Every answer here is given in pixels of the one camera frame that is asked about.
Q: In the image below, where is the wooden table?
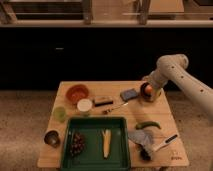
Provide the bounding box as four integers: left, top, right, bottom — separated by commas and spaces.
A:
37, 81, 189, 171

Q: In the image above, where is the grey cloth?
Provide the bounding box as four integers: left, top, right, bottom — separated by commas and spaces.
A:
128, 129, 154, 147

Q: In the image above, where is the black brown eraser block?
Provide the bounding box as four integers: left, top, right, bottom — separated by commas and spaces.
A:
94, 97, 113, 107

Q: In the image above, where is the green tray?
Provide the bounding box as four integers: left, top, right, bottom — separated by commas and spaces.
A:
60, 117, 131, 171

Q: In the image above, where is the blue sponge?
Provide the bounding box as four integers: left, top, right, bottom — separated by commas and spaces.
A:
120, 89, 138, 102

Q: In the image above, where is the orange bowl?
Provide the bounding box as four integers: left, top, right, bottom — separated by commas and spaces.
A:
65, 84, 89, 105

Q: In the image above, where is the red orange apple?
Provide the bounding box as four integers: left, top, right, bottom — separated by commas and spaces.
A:
145, 85, 152, 95

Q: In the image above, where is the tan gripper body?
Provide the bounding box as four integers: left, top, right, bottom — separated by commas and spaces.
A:
142, 76, 162, 92

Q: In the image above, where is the white round container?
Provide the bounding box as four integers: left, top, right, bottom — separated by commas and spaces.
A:
77, 99, 93, 114

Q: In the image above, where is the white handled dish brush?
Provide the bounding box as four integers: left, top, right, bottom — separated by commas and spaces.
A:
140, 134, 178, 161

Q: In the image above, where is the corn cob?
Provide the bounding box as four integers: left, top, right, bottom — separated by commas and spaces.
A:
102, 129, 111, 158

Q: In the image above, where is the small metal spoon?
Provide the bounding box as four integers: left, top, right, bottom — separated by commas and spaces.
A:
102, 102, 128, 115

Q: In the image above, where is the dark brown bowl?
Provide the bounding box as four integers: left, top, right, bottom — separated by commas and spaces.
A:
140, 82, 161, 102

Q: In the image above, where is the green plastic cup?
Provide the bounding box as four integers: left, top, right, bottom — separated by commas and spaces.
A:
53, 106, 66, 123

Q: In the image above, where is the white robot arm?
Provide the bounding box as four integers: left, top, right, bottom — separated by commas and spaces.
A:
140, 54, 213, 125

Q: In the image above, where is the dark grape bunch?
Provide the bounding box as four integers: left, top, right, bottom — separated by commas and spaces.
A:
70, 132, 85, 157

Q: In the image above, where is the metal cup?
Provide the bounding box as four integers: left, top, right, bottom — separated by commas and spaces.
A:
44, 130, 60, 148

